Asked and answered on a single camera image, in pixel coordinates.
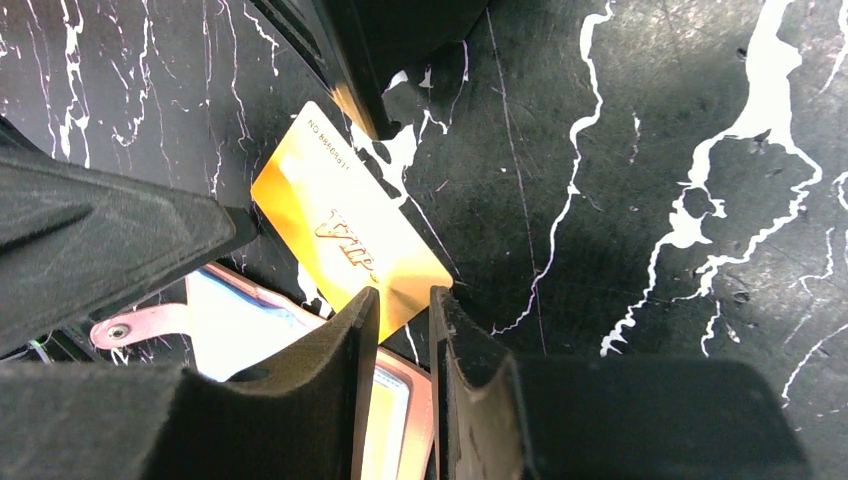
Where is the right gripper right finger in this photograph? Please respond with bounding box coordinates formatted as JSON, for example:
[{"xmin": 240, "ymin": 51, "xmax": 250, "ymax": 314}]
[{"xmin": 429, "ymin": 287, "xmax": 813, "ymax": 479}]

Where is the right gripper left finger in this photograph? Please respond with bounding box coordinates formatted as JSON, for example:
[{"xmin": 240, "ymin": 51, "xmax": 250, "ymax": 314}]
[{"xmin": 1, "ymin": 287, "xmax": 380, "ymax": 479}]

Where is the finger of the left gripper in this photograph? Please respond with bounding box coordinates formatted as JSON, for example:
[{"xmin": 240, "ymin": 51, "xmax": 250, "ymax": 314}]
[{"xmin": 1, "ymin": 121, "xmax": 257, "ymax": 352}]

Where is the gold VIP card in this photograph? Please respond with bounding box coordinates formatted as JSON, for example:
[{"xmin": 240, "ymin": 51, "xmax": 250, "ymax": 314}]
[
  {"xmin": 251, "ymin": 101, "xmax": 453, "ymax": 341},
  {"xmin": 361, "ymin": 367, "xmax": 410, "ymax": 480}
]

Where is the black card tray box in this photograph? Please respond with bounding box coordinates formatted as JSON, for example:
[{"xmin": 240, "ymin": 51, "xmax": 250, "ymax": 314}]
[{"xmin": 253, "ymin": 0, "xmax": 488, "ymax": 141}]

